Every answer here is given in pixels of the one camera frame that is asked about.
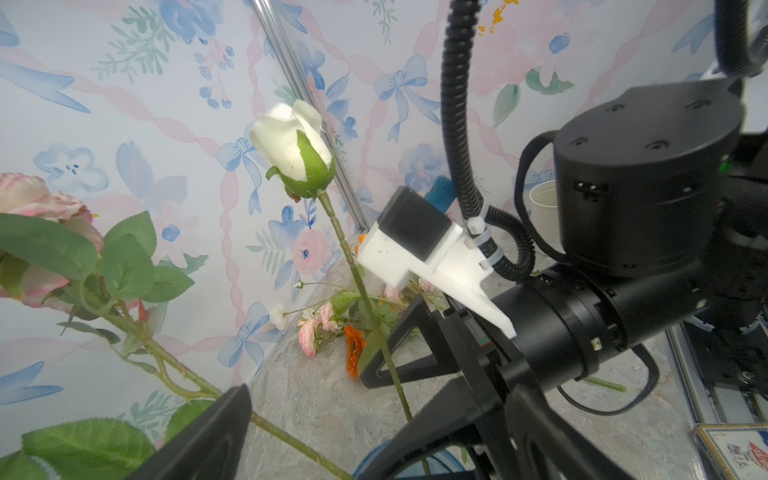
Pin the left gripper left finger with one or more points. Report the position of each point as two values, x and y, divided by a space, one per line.
209 447

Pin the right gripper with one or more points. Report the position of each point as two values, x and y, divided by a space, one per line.
491 367

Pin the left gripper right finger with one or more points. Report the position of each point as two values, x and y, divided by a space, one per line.
547 446

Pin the blue purple glass vase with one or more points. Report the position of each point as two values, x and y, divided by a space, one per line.
441 462

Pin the yellow rose stem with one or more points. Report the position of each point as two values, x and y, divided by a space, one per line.
94 448

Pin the orange poppy stem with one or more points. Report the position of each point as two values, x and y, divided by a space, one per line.
360 241

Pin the pink rose stem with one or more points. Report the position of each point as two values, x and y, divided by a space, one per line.
108 285

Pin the white rose bud stem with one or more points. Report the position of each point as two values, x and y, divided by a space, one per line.
291 140

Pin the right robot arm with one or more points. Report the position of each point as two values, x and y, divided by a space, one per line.
651 216

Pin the orange gerbera stem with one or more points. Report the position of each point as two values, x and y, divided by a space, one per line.
355 343

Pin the pink ranunculus spray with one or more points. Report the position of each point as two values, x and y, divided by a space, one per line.
323 323

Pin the small white flower spray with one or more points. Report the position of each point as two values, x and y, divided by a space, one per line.
279 316

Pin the playing card box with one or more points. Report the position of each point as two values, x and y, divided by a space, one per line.
734 451

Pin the white metal bucket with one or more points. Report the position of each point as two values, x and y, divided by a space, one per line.
544 213

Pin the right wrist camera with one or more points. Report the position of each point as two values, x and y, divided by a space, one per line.
411 237

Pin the aluminium rail frame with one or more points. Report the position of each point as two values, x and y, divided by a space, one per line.
707 402

